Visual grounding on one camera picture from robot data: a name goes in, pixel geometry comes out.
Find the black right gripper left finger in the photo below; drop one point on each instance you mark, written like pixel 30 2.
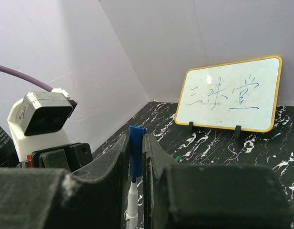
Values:
pixel 53 198

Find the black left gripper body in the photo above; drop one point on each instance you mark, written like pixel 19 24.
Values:
pixel 70 157

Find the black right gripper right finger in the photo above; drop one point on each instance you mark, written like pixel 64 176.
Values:
pixel 182 196

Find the green white pen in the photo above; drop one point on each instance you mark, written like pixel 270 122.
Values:
pixel 178 159

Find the blue white pen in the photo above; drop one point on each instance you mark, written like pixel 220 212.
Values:
pixel 132 206

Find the blue pen cap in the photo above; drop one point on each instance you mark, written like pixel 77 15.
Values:
pixel 136 134

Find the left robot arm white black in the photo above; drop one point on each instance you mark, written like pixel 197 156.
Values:
pixel 8 155

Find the yellow framed whiteboard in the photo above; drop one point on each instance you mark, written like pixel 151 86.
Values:
pixel 225 96

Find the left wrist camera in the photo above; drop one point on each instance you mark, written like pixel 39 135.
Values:
pixel 36 121

